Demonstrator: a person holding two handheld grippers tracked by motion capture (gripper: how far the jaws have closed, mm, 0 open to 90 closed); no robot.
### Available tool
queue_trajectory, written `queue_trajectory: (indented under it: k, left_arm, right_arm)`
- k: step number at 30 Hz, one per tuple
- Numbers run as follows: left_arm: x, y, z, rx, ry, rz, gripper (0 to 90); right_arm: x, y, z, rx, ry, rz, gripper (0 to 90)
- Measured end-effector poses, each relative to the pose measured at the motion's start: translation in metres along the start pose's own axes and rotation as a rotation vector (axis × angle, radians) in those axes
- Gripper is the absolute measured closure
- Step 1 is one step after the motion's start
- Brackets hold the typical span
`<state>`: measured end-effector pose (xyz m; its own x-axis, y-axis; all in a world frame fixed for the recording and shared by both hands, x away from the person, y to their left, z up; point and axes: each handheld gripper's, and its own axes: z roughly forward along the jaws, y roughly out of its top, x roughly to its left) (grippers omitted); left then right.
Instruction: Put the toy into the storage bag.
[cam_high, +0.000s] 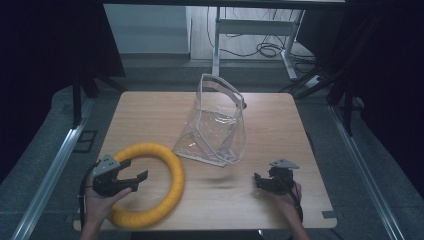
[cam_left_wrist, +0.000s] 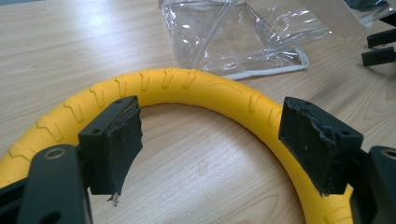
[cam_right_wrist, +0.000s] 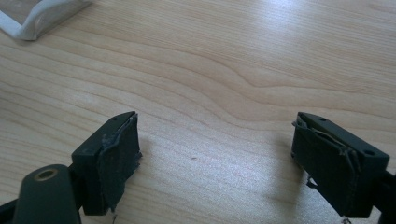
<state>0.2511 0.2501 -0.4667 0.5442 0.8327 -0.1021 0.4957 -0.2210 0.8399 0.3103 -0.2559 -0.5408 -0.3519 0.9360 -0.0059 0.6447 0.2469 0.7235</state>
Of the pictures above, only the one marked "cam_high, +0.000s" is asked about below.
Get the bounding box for white metal desk frame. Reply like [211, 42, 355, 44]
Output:
[211, 6, 306, 82]

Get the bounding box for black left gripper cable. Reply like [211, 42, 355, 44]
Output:
[77, 160, 102, 232]

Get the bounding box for person's right hand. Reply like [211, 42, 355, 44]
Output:
[270, 181, 305, 225]

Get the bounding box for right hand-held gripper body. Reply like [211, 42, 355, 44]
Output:
[268, 158, 301, 196]

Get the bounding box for dark curtain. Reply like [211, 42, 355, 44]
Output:
[0, 0, 127, 176]
[295, 0, 424, 198]

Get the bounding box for clear plastic zip bag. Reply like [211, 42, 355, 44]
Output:
[172, 73, 248, 168]

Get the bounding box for yellow foam ring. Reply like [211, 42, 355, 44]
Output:
[106, 142, 186, 230]

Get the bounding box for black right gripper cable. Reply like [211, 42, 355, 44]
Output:
[279, 175, 305, 224]

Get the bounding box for white power strip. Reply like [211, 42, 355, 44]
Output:
[304, 74, 324, 89]

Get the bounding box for black metal stand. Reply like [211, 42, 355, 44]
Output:
[279, 13, 384, 137]
[71, 65, 129, 128]

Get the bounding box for person's left hand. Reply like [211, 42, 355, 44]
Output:
[83, 175, 133, 228]

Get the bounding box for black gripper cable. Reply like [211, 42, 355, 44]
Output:
[77, 160, 102, 232]
[279, 175, 305, 224]

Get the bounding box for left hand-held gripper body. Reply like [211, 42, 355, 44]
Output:
[91, 153, 139, 198]

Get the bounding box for black floor cables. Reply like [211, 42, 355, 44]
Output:
[205, 6, 318, 65]

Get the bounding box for aluminium floor rail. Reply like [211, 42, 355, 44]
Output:
[11, 98, 96, 240]
[327, 104, 407, 240]

